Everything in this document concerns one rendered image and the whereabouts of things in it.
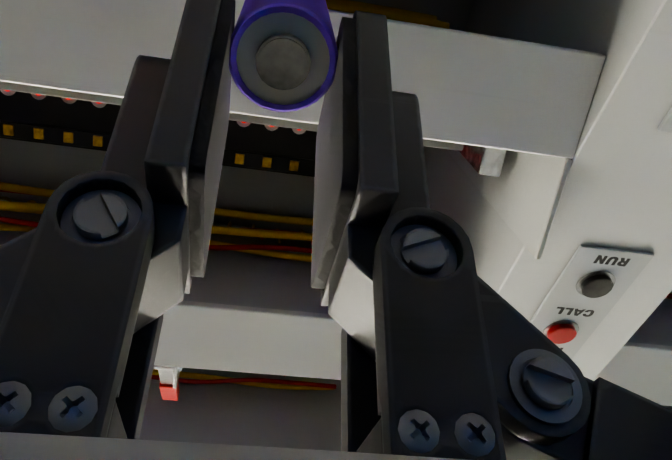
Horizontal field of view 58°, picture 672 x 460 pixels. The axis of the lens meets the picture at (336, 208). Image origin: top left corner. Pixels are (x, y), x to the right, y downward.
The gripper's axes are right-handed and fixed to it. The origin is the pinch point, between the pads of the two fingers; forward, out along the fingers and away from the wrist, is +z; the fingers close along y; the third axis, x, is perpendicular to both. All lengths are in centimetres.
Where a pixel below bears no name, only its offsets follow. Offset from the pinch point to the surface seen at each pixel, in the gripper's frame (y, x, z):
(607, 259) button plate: 17.8, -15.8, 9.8
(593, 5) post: 13.4, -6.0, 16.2
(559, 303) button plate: 16.9, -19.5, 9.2
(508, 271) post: 13.3, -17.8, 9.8
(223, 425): -1, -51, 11
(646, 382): 27.1, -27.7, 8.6
